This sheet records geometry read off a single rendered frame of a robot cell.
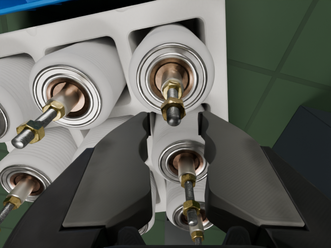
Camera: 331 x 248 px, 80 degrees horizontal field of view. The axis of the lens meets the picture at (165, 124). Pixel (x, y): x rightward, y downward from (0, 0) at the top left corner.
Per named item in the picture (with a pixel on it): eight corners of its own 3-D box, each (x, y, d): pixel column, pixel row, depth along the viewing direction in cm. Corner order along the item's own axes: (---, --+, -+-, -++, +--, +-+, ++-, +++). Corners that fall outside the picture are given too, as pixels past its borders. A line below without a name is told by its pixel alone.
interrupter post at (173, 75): (180, 91, 22) (182, 103, 19) (158, 87, 22) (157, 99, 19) (184, 70, 21) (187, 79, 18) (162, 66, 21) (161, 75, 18)
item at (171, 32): (189, 78, 40) (203, 124, 24) (141, 70, 39) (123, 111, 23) (201, 26, 35) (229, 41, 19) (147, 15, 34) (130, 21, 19)
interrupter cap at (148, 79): (196, 114, 24) (197, 117, 23) (133, 104, 23) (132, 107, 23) (215, 49, 20) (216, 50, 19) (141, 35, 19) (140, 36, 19)
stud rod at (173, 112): (165, 87, 20) (164, 125, 14) (168, 78, 20) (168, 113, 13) (175, 90, 20) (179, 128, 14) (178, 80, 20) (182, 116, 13)
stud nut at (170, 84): (159, 95, 19) (159, 99, 18) (164, 78, 18) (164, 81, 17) (179, 100, 19) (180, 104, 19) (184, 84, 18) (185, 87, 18)
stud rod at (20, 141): (69, 102, 21) (26, 143, 15) (65, 108, 22) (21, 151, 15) (60, 96, 21) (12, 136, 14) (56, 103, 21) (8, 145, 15)
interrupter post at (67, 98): (83, 94, 23) (72, 107, 20) (75, 109, 24) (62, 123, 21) (64, 82, 22) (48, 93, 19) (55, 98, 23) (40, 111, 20)
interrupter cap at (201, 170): (173, 187, 30) (173, 190, 29) (148, 151, 27) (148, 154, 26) (220, 170, 28) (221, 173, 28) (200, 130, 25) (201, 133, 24)
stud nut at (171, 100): (158, 114, 16) (157, 119, 15) (163, 94, 15) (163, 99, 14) (182, 119, 16) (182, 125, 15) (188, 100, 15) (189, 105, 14)
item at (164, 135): (169, 131, 46) (170, 194, 30) (148, 97, 42) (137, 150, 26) (208, 114, 44) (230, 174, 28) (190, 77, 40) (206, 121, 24)
